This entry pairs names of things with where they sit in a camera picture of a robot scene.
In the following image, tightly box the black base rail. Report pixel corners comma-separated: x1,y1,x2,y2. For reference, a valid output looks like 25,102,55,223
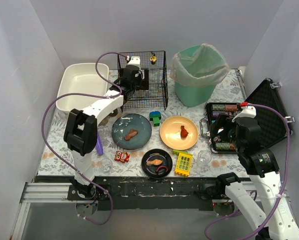
67,176,231,211

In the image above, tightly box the brown sauce jar white lid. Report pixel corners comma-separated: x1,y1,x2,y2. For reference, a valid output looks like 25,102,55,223
108,109,119,118

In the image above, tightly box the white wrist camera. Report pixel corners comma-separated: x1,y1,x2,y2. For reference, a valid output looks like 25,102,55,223
232,102,257,123
125,55,141,69

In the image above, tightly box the yellow green toy window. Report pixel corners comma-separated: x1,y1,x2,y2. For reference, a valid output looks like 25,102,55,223
173,149,193,178

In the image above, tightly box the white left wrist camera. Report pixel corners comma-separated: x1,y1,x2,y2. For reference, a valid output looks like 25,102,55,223
125,55,141,69

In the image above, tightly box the clear glass bottle gold cap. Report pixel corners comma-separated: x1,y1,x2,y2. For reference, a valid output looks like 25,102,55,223
149,52,158,66

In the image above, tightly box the green trash bin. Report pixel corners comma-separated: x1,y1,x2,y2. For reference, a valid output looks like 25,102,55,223
173,44,228,108

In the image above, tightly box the red owl toy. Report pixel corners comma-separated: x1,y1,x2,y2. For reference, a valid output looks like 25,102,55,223
114,150,130,163

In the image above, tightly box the black wire basket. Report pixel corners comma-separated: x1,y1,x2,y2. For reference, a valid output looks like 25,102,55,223
121,50,169,111

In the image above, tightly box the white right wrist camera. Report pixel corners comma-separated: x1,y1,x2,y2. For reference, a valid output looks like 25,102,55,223
232,102,257,123

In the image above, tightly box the purple chip stack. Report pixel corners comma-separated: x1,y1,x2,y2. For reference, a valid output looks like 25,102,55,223
212,111,224,119

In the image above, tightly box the small black plate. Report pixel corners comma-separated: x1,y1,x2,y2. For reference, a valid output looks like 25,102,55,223
141,148,173,179

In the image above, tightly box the green blue chip stack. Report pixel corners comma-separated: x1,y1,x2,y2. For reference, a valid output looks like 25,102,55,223
211,104,226,112

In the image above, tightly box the brown meat slice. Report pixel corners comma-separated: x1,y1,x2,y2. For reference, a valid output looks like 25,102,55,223
124,129,138,141

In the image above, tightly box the clear plastic bin liner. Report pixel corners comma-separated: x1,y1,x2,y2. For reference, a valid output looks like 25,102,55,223
170,43,230,88

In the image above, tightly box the clear glass cup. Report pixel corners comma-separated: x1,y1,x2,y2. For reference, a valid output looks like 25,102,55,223
197,150,212,166
99,157,113,174

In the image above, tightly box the yellow plate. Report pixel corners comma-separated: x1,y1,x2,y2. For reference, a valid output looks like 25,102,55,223
159,116,199,151

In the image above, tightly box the purple toy piece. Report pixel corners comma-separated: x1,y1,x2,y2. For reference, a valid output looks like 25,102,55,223
95,133,104,156

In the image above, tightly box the red chicken drumstick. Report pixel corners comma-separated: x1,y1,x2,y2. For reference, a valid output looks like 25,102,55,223
180,125,189,139

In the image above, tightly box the white rectangular basin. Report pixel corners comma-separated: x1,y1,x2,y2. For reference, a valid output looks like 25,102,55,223
56,63,109,113

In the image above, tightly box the left clear glass cup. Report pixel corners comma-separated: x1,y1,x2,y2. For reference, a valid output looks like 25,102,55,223
99,157,113,174

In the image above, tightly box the red chip stack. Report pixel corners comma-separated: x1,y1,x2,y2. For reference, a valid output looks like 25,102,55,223
224,104,239,112

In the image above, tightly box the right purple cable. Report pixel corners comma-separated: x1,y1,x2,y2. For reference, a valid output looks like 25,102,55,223
204,102,290,240

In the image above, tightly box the blue ceramic plate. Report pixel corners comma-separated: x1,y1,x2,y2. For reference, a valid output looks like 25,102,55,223
111,113,152,150

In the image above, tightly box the black poker chip case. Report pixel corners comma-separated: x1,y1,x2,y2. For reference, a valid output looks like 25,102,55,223
201,78,294,154

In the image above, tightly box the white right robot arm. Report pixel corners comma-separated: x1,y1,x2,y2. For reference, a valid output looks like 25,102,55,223
217,114,299,240

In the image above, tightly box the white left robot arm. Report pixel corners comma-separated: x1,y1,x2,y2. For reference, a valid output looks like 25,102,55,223
63,62,142,199

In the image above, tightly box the right clear glass cup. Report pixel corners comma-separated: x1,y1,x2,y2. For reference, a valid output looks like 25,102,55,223
197,150,212,166

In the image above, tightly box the green blue toy block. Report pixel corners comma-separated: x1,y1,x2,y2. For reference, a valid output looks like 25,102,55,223
149,111,162,127

